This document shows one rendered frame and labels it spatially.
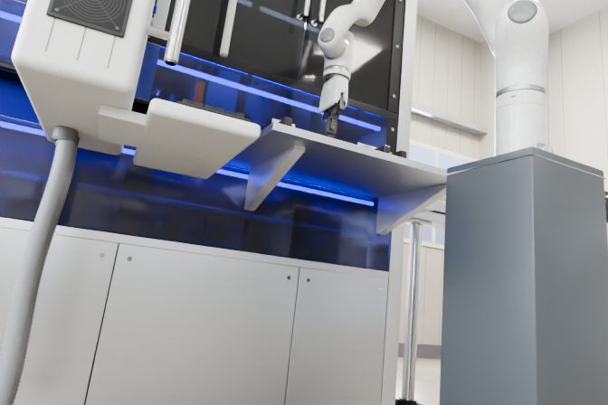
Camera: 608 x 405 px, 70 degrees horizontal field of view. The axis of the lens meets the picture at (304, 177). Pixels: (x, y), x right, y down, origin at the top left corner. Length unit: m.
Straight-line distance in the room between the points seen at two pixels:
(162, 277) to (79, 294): 0.21
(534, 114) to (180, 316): 1.07
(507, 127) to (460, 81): 4.08
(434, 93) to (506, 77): 3.68
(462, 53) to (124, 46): 4.83
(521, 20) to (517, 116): 0.23
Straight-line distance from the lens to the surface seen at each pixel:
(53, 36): 0.82
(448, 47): 5.29
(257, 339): 1.40
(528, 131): 1.17
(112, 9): 0.84
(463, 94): 5.21
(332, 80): 1.34
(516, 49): 1.24
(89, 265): 1.29
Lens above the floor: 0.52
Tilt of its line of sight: 14 degrees up
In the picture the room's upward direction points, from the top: 7 degrees clockwise
